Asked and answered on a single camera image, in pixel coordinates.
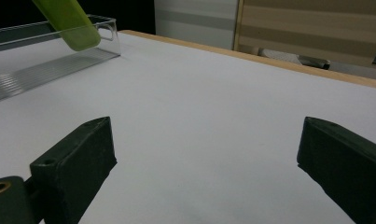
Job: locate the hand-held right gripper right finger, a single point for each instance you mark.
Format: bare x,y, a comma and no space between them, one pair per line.
344,174

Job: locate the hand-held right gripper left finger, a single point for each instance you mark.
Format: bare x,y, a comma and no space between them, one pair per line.
76,165

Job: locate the clear plastic tray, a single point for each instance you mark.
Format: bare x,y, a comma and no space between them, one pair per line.
52,71

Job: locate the green phone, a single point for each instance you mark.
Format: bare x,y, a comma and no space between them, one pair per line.
70,21

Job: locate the chair base with caster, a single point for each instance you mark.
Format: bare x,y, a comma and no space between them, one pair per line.
300,59

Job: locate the white table sheet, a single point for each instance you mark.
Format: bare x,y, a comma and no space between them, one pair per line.
207,109

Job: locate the light wooden desk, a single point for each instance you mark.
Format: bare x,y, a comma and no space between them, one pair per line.
310,28

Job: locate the dark curtain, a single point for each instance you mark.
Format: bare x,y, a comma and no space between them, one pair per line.
123,12

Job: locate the white cabinet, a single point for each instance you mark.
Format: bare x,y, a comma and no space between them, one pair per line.
195,21

